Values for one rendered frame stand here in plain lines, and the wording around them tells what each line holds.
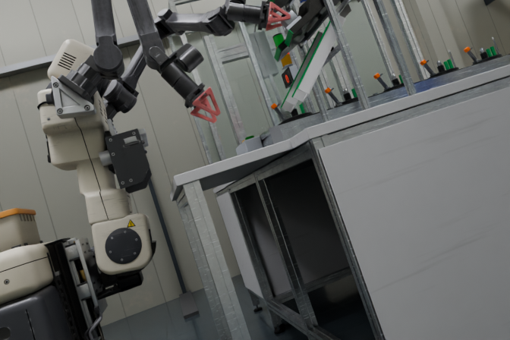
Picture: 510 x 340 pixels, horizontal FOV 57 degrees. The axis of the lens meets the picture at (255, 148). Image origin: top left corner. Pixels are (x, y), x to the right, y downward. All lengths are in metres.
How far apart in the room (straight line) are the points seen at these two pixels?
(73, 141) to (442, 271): 1.11
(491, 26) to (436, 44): 1.02
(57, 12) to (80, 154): 4.10
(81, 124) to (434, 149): 1.00
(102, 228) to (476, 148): 1.08
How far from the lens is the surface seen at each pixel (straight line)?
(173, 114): 5.10
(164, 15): 1.94
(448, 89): 1.41
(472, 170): 1.40
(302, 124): 1.83
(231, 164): 1.29
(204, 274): 2.14
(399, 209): 1.28
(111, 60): 1.39
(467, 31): 6.58
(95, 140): 1.53
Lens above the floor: 0.75
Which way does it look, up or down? 5 degrees up
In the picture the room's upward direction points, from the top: 19 degrees counter-clockwise
